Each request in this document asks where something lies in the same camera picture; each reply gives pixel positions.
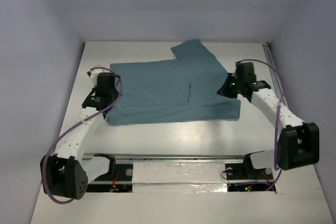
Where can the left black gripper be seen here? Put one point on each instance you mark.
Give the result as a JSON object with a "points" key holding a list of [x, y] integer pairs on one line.
{"points": [[111, 100]]}

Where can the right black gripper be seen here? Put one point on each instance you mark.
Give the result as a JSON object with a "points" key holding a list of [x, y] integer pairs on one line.
{"points": [[224, 90]]}

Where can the teal t shirt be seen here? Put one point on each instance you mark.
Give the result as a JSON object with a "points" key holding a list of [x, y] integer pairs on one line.
{"points": [[178, 90]]}

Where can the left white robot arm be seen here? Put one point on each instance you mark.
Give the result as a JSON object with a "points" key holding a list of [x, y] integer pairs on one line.
{"points": [[65, 175]]}

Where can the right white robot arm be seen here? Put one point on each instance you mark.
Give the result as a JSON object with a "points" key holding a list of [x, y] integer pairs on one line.
{"points": [[296, 142]]}

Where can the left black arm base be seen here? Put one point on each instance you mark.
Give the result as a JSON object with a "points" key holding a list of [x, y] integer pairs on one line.
{"points": [[117, 180]]}

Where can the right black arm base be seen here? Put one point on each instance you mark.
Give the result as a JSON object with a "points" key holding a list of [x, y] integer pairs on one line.
{"points": [[243, 177]]}

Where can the aluminium right side rail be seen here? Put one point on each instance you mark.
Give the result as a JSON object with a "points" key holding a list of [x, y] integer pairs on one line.
{"points": [[276, 78]]}

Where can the aluminium rail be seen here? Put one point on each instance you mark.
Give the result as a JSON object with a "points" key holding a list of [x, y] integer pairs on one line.
{"points": [[276, 78], [175, 156]]}

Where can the aluminium front rail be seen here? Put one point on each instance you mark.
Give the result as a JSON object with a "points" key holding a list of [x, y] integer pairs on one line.
{"points": [[175, 156]]}

